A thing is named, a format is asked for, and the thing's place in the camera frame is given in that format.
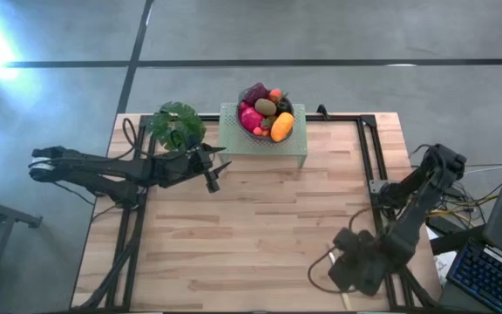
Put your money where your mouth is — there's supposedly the white paper sheet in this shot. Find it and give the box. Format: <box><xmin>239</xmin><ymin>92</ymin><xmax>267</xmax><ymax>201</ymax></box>
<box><xmin>432</xmin><ymin>250</ymin><xmax>459</xmax><ymax>284</ymax></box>

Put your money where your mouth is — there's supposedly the knife with wooden handle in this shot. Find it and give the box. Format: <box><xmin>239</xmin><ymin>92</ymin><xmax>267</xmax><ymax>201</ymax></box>
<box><xmin>327</xmin><ymin>249</ymin><xmax>353</xmax><ymax>311</ymax></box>

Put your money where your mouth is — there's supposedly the white cable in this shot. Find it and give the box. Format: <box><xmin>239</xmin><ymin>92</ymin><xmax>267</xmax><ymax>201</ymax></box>
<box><xmin>464</xmin><ymin>164</ymin><xmax>502</xmax><ymax>176</ymax></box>

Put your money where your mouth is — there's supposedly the greenish brown kiwi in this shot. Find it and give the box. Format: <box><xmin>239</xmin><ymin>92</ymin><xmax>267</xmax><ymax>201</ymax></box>
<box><xmin>254</xmin><ymin>98</ymin><xmax>278</xmax><ymax>117</ymax></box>

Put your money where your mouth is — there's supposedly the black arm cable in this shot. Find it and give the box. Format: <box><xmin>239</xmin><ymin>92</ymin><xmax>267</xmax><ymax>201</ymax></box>
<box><xmin>307</xmin><ymin>207</ymin><xmax>377</xmax><ymax>295</ymax></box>
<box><xmin>119</xmin><ymin>117</ymin><xmax>141</xmax><ymax>160</ymax></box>

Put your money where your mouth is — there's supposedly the grey laptop with lit keyboard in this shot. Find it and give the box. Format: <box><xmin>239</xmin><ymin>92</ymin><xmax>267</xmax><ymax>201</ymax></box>
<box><xmin>438</xmin><ymin>137</ymin><xmax>502</xmax><ymax>314</ymax></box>

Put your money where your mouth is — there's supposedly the yellow orange mango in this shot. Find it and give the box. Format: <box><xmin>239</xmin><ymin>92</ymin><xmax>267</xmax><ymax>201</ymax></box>
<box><xmin>270</xmin><ymin>112</ymin><xmax>295</xmax><ymax>143</ymax></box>

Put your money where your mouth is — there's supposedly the green monstera plant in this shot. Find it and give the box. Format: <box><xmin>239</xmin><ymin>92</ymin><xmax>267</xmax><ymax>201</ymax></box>
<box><xmin>146</xmin><ymin>100</ymin><xmax>207</xmax><ymax>153</ymax></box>

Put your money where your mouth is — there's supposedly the black flat box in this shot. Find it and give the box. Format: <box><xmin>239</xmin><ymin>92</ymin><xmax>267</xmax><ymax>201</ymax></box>
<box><xmin>424</xmin><ymin>215</ymin><xmax>457</xmax><ymax>236</ymax></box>

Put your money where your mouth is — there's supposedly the red bowl with grey rim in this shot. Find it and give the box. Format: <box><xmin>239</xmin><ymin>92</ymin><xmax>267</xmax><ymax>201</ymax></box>
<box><xmin>235</xmin><ymin>85</ymin><xmax>296</xmax><ymax>144</ymax></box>

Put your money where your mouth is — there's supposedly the yellow cable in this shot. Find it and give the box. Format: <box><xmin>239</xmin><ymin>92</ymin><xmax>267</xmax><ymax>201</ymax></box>
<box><xmin>424</xmin><ymin>195</ymin><xmax>500</xmax><ymax>219</ymax></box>

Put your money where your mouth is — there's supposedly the black aluminium table frame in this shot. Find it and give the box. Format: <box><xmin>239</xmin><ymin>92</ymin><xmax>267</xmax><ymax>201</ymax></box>
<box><xmin>71</xmin><ymin>113</ymin><xmax>439</xmax><ymax>311</ymax></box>

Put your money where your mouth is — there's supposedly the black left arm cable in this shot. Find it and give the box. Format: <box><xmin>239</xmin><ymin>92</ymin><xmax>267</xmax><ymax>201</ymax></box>
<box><xmin>119</xmin><ymin>117</ymin><xmax>141</xmax><ymax>160</ymax></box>

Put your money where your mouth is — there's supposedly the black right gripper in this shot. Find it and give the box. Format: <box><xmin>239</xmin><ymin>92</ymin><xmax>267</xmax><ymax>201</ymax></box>
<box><xmin>327</xmin><ymin>227</ymin><xmax>409</xmax><ymax>297</ymax></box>

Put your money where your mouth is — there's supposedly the dark maroon fruit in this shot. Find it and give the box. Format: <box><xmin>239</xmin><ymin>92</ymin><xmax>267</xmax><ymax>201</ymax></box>
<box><xmin>244</xmin><ymin>82</ymin><xmax>270</xmax><ymax>105</ymax></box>

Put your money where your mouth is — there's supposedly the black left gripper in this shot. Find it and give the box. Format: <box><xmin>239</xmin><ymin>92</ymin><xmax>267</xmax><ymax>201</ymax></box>
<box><xmin>154</xmin><ymin>142</ymin><xmax>234</xmax><ymax>194</ymax></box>

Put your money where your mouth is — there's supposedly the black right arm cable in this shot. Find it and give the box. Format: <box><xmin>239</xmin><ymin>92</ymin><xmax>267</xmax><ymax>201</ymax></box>
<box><xmin>307</xmin><ymin>207</ymin><xmax>377</xmax><ymax>295</ymax></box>

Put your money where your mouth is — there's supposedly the large red fruit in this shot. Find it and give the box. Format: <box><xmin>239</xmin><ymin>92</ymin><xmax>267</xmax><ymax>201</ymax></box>
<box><xmin>240</xmin><ymin>106</ymin><xmax>265</xmax><ymax>133</ymax></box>

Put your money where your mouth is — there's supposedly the green perforated metal shelf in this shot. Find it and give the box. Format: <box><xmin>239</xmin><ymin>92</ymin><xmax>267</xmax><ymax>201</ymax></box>
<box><xmin>218</xmin><ymin>102</ymin><xmax>309</xmax><ymax>169</ymax></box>

